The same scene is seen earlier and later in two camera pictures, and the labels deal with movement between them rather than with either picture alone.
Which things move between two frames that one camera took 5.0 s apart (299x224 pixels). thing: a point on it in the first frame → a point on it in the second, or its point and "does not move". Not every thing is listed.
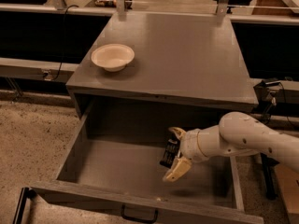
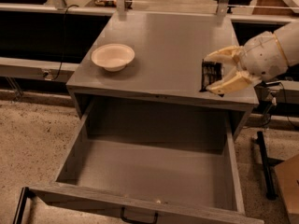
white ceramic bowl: (113, 57) does not move
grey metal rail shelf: (36, 69) does not move
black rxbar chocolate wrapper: (170, 154) → (211, 72)
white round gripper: (191, 146) → (263, 57)
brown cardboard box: (289, 180) does not move
